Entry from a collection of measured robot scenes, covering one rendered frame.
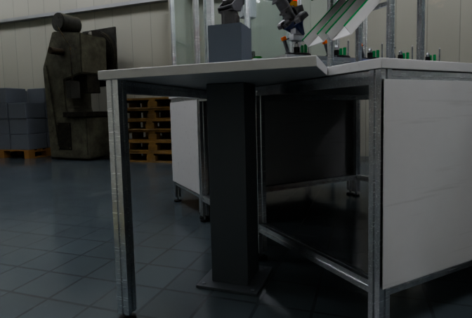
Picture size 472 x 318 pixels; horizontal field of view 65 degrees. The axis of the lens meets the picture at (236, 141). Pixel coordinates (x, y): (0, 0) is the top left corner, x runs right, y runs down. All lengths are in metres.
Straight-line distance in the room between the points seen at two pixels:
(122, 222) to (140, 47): 5.89
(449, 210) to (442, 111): 0.33
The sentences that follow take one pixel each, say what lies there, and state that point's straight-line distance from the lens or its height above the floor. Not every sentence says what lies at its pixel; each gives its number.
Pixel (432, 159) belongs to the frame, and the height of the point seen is 0.55.
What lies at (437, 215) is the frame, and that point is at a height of 0.36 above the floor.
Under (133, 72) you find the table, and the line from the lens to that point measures 1.21.
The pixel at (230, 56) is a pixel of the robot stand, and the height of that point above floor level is 0.93.
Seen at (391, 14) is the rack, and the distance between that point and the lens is 1.54.
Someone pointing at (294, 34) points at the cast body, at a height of 1.08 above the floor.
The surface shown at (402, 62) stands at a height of 0.85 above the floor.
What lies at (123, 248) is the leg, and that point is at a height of 0.26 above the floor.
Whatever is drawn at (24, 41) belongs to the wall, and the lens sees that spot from 8.87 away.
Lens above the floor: 0.72
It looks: 5 degrees down
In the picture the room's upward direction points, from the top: 1 degrees counter-clockwise
